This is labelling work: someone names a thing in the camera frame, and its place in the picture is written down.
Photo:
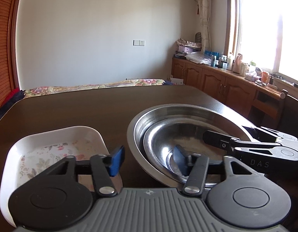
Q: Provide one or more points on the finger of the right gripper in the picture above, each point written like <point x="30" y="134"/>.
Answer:
<point x="265" y="134"/>
<point x="228" y="143"/>

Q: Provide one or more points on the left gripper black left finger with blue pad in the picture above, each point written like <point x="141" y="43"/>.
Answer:
<point x="103" y="168"/>

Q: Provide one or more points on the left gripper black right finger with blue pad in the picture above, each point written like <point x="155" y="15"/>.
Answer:
<point x="194" y="167"/>

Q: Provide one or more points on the large steel bowl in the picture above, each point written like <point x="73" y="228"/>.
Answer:
<point x="144" y="119"/>

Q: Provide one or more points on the wooden cabinet row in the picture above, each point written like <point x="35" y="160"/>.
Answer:
<point x="259" y="104"/>

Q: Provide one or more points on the small steel bowl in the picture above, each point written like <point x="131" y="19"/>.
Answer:
<point x="161" y="137"/>

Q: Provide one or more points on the left floral square plate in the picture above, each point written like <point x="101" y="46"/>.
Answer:
<point x="47" y="181"/>

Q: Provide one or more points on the floral bed quilt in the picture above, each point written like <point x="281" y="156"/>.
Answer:
<point x="48" y="90"/>

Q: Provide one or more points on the stack of books and papers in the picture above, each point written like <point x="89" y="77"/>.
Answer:
<point x="185" y="47"/>

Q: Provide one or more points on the red folded cloth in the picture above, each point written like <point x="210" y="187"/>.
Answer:
<point x="10" y="95"/>

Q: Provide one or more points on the dark blue folded cloth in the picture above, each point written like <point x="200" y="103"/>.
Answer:
<point x="9" y="103"/>

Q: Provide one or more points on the patterned curtain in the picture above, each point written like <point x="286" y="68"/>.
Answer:
<point x="205" y="14"/>

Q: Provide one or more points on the wooden headboard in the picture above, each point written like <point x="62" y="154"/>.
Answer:
<point x="8" y="65"/>

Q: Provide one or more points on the white wall switch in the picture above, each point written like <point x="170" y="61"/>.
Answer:
<point x="139" y="43"/>

